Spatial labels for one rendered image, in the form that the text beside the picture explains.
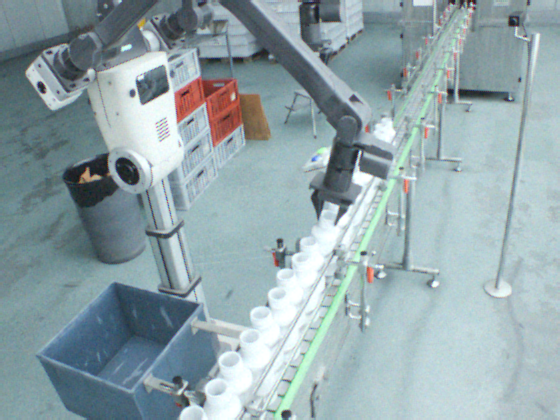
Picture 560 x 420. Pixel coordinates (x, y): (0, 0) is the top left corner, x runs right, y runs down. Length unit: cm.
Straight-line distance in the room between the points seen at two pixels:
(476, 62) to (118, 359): 498
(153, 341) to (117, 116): 68
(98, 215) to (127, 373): 176
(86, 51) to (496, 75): 500
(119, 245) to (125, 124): 187
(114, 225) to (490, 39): 428
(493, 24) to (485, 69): 50
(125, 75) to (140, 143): 20
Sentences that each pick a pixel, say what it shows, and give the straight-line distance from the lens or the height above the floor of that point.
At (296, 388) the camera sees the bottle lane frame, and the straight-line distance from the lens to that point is 96.
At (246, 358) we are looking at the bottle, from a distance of 84.
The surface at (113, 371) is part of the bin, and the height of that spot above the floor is 73.
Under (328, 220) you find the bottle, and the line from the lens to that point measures 104.
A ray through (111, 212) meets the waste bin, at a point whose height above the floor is 40.
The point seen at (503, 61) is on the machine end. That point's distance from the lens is 569.
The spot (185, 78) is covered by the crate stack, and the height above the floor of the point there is 93.
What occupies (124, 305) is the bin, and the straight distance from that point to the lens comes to 147.
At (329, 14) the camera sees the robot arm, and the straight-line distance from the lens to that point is 135.
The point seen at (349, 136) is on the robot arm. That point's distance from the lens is 91.
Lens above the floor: 174
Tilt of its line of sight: 30 degrees down
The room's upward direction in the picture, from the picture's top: 7 degrees counter-clockwise
